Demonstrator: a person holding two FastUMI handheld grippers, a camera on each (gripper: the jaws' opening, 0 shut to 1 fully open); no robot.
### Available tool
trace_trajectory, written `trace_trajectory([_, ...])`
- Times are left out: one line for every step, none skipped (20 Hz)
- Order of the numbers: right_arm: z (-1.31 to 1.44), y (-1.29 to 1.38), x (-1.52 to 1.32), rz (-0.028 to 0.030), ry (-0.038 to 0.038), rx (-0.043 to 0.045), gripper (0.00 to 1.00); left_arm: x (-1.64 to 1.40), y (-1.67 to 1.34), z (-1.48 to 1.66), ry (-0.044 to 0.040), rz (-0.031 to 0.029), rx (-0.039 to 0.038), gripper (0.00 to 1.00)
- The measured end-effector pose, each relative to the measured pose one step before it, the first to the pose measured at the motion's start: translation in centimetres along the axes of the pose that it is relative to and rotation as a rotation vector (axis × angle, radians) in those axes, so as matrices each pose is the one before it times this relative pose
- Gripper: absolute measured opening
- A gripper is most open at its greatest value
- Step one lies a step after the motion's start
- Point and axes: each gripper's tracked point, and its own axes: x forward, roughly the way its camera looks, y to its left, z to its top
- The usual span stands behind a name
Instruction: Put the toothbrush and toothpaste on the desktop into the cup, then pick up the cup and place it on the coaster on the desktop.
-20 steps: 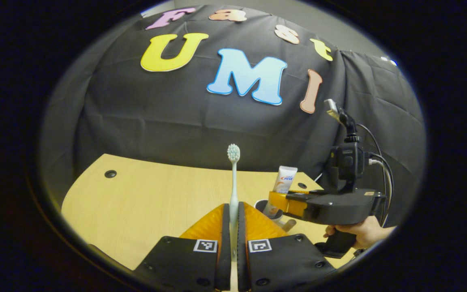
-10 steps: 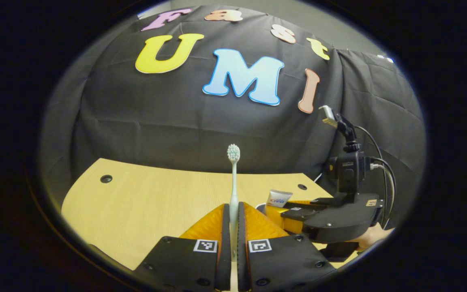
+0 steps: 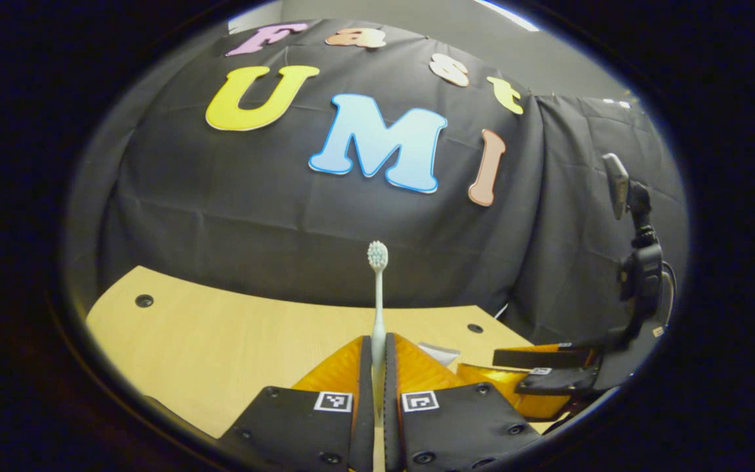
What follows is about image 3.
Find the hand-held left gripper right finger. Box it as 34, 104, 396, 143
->
384, 332, 542, 472

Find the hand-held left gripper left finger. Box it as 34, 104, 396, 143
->
217, 334, 375, 472

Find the white toothpaste tube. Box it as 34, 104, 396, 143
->
419, 342, 461, 366

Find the pale green toothbrush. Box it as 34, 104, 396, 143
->
367, 240, 389, 472

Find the light wooden desktop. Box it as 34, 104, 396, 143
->
86, 265, 571, 440

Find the black backdrop cloth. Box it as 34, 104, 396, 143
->
66, 20, 689, 345

